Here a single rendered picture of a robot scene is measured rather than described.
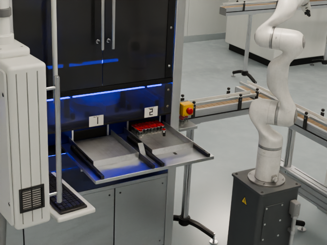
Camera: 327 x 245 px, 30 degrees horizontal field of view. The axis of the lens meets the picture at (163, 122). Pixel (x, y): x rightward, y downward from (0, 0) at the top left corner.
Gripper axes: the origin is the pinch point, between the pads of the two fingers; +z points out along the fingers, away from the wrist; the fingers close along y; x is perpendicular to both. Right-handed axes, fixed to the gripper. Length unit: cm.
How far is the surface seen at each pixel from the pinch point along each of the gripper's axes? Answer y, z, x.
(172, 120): -25, 7, 95
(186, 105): -20, 9, 84
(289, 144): -64, 60, 43
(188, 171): -53, 49, 109
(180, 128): -31, 14, 94
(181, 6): 26, -18, 59
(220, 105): -23, 45, 71
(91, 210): -60, -71, 130
